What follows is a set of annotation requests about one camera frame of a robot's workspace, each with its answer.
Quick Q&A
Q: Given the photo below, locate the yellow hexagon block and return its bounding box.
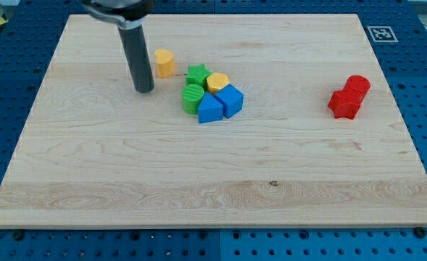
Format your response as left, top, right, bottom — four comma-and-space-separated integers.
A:
207, 72, 230, 94

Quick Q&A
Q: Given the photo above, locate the green star block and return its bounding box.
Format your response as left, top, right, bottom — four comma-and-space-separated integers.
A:
186, 64, 212, 89

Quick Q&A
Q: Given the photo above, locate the light wooden board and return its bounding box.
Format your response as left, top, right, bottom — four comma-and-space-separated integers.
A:
0, 14, 427, 230

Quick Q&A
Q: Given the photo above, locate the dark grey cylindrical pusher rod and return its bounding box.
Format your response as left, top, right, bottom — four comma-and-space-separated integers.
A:
119, 25, 154, 94

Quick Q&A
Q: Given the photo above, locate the green cylinder block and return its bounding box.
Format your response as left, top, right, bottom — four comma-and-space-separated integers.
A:
181, 84, 204, 115

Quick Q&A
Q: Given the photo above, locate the red cylinder block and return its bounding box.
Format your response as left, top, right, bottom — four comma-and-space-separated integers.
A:
343, 75, 370, 104

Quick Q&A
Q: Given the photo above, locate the blue cube block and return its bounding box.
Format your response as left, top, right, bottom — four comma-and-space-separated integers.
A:
215, 84, 244, 118

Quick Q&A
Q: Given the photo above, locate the blue triangle block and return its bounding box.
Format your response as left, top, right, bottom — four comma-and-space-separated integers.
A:
198, 93, 223, 123

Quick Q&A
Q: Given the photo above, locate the red star block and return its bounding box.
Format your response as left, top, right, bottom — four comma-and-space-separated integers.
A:
328, 90, 361, 120

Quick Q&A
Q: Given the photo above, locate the white fiducial marker tag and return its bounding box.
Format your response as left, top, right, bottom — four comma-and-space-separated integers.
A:
367, 25, 398, 43

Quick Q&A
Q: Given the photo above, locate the yellow heart block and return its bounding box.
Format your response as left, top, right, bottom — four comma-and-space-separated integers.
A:
154, 49, 175, 78

